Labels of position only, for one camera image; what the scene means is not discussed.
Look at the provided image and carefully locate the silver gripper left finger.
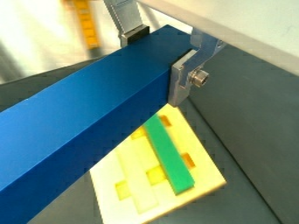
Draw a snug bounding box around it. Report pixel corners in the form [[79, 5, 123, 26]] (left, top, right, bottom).
[[104, 0, 150, 47]]

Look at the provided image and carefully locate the yellow slotted board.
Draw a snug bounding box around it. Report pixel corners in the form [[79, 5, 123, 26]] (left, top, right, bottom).
[[90, 105, 226, 224]]

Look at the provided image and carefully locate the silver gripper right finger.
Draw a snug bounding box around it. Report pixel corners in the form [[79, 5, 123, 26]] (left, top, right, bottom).
[[168, 28, 226, 107]]

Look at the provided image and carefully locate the blue rectangular bar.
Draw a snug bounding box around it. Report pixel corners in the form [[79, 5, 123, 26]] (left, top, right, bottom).
[[0, 25, 192, 224]]

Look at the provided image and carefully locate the green rectangular bar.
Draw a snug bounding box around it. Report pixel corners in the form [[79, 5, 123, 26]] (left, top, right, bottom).
[[144, 115, 195, 194]]

